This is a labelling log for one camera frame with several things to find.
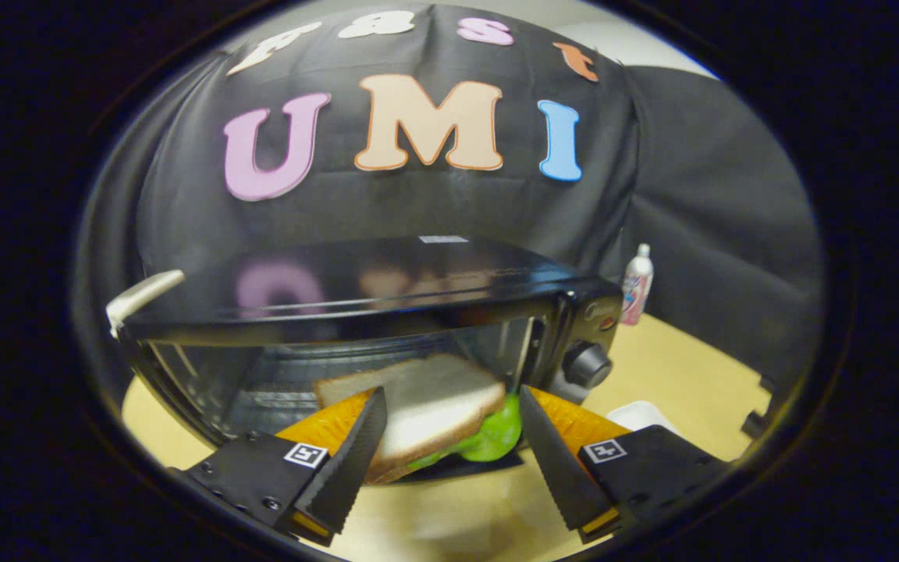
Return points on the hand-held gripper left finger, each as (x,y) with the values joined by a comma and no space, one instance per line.
(352,460)

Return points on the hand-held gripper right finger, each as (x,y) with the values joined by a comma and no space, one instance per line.
(555,460)

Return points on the white bread lettuce sandwich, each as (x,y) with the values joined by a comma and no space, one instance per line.
(434,406)

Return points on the black toaster oven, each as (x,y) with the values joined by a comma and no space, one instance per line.
(387,281)

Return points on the white pop-up toaster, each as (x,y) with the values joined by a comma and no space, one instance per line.
(141,295)

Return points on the white rectangular container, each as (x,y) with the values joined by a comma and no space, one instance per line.
(641,414)

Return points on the pink labelled plastic bottle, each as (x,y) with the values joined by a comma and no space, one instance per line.
(637,289)

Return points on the black backdrop cloth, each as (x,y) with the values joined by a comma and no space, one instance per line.
(418,207)

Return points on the black table edge bracket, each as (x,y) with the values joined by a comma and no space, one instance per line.
(758,414)

